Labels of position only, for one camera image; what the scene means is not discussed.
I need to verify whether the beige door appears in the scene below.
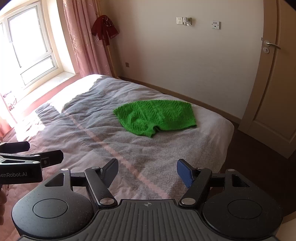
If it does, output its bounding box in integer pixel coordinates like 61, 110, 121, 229
238, 0, 296, 159

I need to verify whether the green knit sweater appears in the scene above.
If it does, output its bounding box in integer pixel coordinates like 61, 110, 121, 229
113, 99, 197, 139

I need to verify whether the white window sill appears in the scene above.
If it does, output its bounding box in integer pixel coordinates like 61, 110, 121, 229
14, 71, 79, 93

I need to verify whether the white framed window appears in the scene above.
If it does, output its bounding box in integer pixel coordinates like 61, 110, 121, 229
0, 0, 64, 86

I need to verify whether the person's left hand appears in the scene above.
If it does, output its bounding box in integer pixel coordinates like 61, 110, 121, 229
0, 189, 7, 224

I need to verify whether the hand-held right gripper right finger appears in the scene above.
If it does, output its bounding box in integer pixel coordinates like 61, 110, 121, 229
176, 159, 251, 207

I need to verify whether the bed with grey-pink blanket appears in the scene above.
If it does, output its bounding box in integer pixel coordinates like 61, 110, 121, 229
0, 74, 235, 237

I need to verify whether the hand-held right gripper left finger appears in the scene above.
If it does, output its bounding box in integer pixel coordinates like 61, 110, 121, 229
44, 158, 119, 208

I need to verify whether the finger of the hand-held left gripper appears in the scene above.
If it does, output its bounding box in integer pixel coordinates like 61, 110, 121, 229
0, 141, 31, 154
0, 150, 64, 168

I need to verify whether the dark red hanging garment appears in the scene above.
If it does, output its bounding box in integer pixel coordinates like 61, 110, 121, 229
91, 14, 119, 46

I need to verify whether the silver door handle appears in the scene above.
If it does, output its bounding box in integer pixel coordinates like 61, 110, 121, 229
264, 40, 281, 54

